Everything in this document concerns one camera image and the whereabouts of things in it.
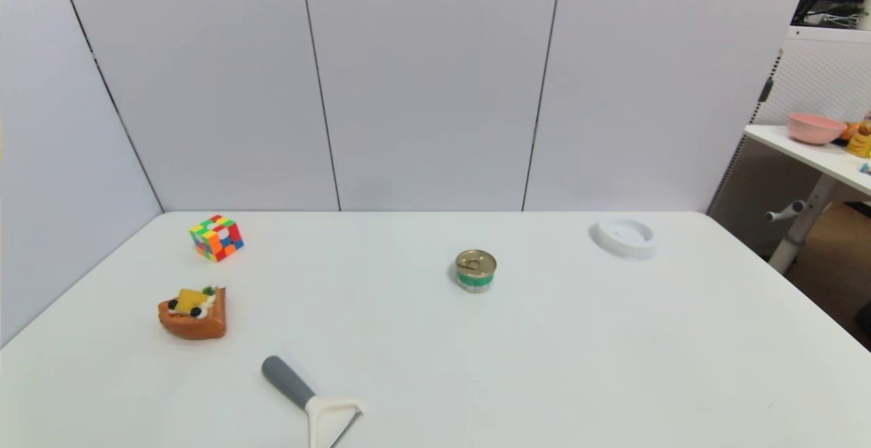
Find grey-handled white peeler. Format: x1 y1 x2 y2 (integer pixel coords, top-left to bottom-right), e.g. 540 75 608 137
261 355 364 448

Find gold-lidded green-label tin can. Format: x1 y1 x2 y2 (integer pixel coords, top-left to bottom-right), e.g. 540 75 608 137
455 249 497 293

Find white round lid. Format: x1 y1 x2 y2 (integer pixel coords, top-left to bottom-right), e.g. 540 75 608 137
595 217 658 259

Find multicoloured puzzle cube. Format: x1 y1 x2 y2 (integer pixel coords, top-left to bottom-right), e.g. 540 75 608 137
189 214 244 263

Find brown toy cake slice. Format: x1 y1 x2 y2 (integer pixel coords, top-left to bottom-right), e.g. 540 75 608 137
158 286 227 340

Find white side table leg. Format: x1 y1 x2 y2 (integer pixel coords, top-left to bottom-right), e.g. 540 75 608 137
769 174 838 274

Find white side table top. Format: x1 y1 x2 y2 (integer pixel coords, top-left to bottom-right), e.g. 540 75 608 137
744 125 871 197

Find pink bowl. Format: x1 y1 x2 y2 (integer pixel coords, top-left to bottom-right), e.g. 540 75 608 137
788 112 849 146

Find white pegboard panel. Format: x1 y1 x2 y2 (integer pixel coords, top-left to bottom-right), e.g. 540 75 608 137
754 26 871 129

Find yellow toy figure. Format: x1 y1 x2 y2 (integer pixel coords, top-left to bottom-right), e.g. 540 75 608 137
846 120 871 159

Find grey table crank handle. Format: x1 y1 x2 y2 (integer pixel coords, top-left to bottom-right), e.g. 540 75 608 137
764 201 808 223

